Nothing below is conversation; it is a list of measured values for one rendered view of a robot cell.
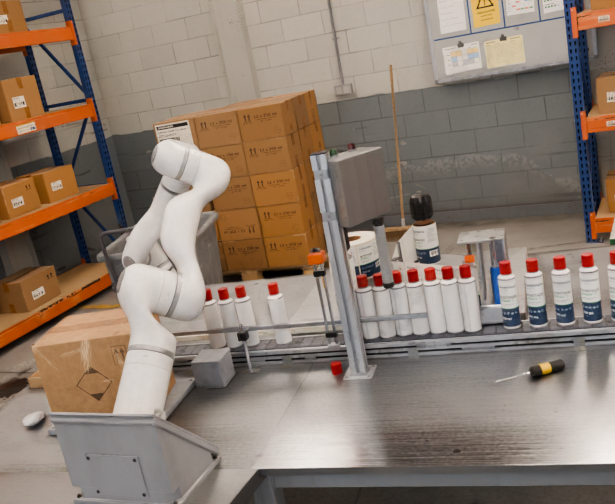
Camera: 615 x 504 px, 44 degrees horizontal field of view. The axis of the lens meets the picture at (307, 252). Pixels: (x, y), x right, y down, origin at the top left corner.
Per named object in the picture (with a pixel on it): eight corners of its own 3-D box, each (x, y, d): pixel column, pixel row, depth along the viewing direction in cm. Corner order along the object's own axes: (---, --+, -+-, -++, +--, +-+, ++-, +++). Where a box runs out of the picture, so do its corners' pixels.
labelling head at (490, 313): (515, 306, 242) (505, 228, 235) (514, 322, 230) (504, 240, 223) (470, 309, 246) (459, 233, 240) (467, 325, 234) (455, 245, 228)
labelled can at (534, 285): (548, 321, 227) (540, 255, 222) (548, 328, 222) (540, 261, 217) (530, 322, 229) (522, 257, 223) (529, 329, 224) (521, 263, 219)
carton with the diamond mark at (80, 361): (176, 382, 244) (156, 303, 237) (153, 419, 221) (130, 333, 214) (88, 393, 249) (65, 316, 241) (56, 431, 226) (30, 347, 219)
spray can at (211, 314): (228, 343, 259) (215, 286, 254) (223, 349, 255) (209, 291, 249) (214, 344, 261) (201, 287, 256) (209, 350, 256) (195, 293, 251)
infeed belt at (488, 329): (633, 325, 222) (632, 313, 221) (637, 337, 215) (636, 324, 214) (133, 359, 273) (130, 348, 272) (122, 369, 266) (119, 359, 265)
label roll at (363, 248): (377, 261, 316) (371, 227, 312) (387, 275, 297) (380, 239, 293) (329, 271, 315) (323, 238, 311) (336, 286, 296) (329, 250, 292)
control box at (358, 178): (392, 211, 222) (381, 146, 217) (349, 228, 212) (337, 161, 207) (368, 209, 230) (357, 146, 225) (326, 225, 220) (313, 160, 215)
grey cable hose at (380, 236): (396, 284, 225) (384, 215, 219) (394, 288, 222) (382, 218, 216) (384, 285, 226) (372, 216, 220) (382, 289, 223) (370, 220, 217)
